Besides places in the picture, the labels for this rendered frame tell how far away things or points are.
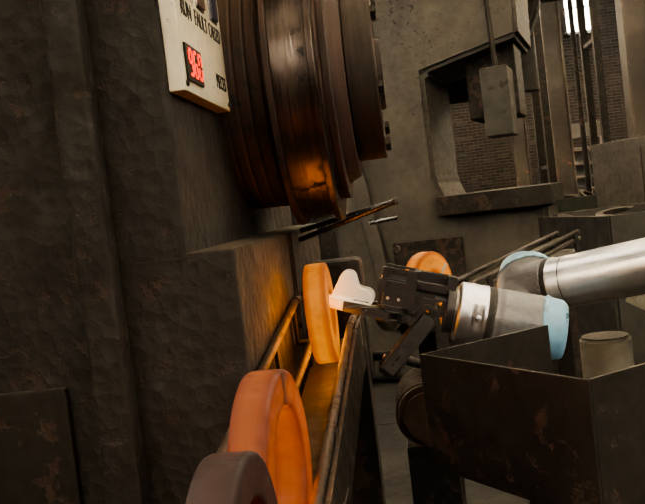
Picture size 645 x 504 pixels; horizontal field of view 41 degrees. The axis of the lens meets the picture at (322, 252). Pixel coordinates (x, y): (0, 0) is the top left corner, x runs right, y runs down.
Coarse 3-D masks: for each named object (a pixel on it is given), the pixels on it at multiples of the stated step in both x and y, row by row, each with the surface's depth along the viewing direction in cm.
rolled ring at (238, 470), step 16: (208, 464) 57; (224, 464) 56; (240, 464) 56; (256, 464) 60; (192, 480) 55; (208, 480) 55; (224, 480) 54; (240, 480) 55; (256, 480) 59; (192, 496) 53; (208, 496) 53; (224, 496) 53; (240, 496) 54; (256, 496) 59; (272, 496) 64
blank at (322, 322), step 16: (304, 272) 128; (320, 272) 128; (304, 288) 126; (320, 288) 125; (304, 304) 125; (320, 304) 124; (320, 320) 124; (336, 320) 136; (320, 336) 125; (336, 336) 132; (320, 352) 127; (336, 352) 129
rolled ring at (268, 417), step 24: (240, 384) 73; (264, 384) 72; (288, 384) 78; (240, 408) 70; (264, 408) 70; (288, 408) 78; (240, 432) 69; (264, 432) 68; (288, 432) 81; (264, 456) 68; (288, 456) 82; (288, 480) 81
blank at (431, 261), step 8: (416, 256) 187; (424, 256) 186; (432, 256) 189; (440, 256) 191; (408, 264) 186; (416, 264) 185; (424, 264) 186; (432, 264) 188; (440, 264) 191; (440, 272) 191; (448, 272) 193; (440, 304) 190
